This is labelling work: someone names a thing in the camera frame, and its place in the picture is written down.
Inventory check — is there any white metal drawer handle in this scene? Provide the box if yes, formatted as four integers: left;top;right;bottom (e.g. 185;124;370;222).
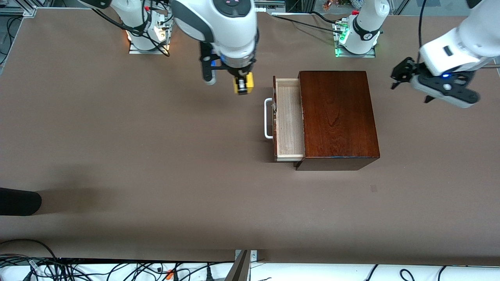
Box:
264;98;274;140

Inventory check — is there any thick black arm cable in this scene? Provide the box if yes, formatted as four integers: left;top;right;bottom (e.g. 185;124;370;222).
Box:
92;7;171;57

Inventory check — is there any dark brown wooden cabinet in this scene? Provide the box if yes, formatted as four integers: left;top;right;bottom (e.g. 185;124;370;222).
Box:
295;70;381;171

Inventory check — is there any white ledge board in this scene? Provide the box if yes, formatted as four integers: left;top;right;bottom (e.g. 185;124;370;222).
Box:
0;261;500;281

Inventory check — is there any yellow block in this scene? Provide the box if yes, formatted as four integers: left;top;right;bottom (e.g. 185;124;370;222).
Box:
233;72;255;96

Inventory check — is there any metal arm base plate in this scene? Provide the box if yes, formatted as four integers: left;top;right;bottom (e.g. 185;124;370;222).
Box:
334;44;377;59
129;41;170;55

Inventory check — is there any aluminium mounting bracket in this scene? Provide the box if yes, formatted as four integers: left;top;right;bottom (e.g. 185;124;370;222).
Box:
234;249;258;263

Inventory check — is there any grey camera mount bar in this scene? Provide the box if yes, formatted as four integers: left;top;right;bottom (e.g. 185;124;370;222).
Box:
224;250;251;281

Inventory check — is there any wooden drawer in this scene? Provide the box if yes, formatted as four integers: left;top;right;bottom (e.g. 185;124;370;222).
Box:
272;75;306;163

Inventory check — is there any aluminium frame profile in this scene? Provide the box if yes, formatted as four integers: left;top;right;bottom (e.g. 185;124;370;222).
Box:
0;0;38;18

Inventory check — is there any white power strip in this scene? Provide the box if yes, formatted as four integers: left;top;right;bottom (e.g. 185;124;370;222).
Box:
254;0;286;12

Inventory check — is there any black foam-covered pole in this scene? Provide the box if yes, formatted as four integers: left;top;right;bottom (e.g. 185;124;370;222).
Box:
0;187;43;217

